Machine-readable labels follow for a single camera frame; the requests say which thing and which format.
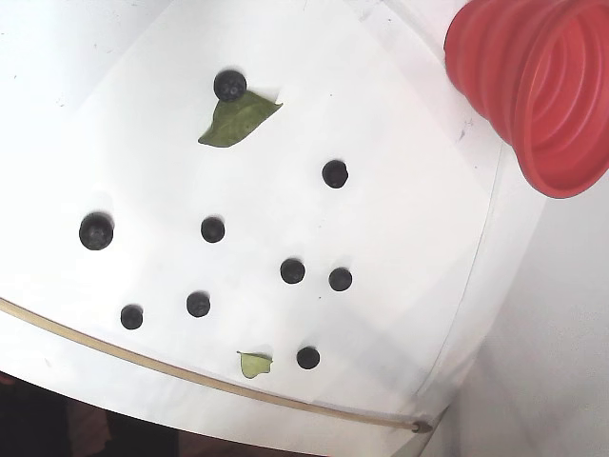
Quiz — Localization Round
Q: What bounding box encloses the dark blueberry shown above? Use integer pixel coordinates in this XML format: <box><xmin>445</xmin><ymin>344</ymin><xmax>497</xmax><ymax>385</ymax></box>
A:
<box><xmin>213</xmin><ymin>69</ymin><xmax>248</xmax><ymax>104</ymax></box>
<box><xmin>119</xmin><ymin>304</ymin><xmax>145</xmax><ymax>331</ymax></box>
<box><xmin>279</xmin><ymin>257</ymin><xmax>307</xmax><ymax>286</ymax></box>
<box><xmin>186</xmin><ymin>290</ymin><xmax>212</xmax><ymax>319</ymax></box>
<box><xmin>78</xmin><ymin>211</ymin><xmax>116</xmax><ymax>252</ymax></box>
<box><xmin>321</xmin><ymin>159</ymin><xmax>350</xmax><ymax>189</ymax></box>
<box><xmin>295</xmin><ymin>346</ymin><xmax>322</xmax><ymax>371</ymax></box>
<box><xmin>200</xmin><ymin>215</ymin><xmax>226</xmax><ymax>245</ymax></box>
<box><xmin>327</xmin><ymin>267</ymin><xmax>354</xmax><ymax>293</ymax></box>

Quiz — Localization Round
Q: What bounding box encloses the red collapsible silicone cup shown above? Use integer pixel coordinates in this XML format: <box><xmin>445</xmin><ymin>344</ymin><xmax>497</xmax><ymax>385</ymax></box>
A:
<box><xmin>443</xmin><ymin>0</ymin><xmax>609</xmax><ymax>200</ymax></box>

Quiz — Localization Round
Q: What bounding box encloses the white paper sheet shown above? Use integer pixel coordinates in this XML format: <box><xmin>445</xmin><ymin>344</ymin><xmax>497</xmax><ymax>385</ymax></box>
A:
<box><xmin>0</xmin><ymin>0</ymin><xmax>504</xmax><ymax>429</ymax></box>

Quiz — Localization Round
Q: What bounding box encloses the dark green leaf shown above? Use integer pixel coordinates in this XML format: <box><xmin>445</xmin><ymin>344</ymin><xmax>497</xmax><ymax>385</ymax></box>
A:
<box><xmin>197</xmin><ymin>89</ymin><xmax>285</xmax><ymax>149</ymax></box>

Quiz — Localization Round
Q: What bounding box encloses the pale green curled leaf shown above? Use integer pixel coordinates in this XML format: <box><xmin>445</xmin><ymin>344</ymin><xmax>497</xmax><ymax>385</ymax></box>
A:
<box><xmin>236</xmin><ymin>350</ymin><xmax>275</xmax><ymax>381</ymax></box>

